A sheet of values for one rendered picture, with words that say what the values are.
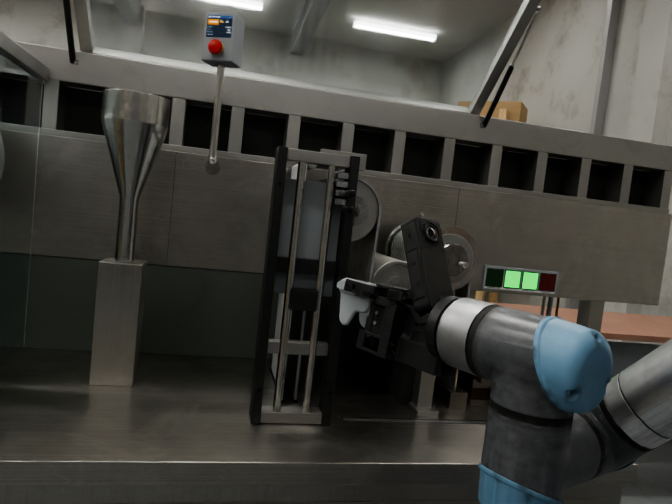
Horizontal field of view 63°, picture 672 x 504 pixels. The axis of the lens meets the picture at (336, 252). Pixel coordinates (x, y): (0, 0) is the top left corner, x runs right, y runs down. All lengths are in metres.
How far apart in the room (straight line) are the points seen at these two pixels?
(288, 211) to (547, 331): 0.68
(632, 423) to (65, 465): 0.79
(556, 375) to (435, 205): 1.17
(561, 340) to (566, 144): 1.38
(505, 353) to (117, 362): 0.95
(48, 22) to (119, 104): 8.64
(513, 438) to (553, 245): 1.32
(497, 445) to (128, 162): 0.96
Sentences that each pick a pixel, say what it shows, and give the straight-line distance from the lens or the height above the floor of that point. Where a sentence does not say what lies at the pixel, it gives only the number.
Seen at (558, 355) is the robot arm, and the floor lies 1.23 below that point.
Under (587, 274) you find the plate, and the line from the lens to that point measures 1.91.
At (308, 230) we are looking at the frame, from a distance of 1.10.
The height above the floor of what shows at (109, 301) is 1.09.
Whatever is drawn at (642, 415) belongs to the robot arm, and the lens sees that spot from 0.62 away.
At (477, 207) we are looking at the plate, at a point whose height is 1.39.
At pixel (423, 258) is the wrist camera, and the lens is 0.63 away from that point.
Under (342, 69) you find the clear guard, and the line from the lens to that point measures 1.57.
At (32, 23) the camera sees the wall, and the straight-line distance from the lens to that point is 9.93.
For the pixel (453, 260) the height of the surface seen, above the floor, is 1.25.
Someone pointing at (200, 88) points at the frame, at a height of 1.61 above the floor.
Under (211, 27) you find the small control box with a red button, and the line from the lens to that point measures 1.25.
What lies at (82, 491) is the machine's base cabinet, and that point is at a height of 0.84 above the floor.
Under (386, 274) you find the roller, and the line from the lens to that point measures 1.26.
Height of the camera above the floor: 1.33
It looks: 4 degrees down
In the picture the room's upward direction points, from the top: 6 degrees clockwise
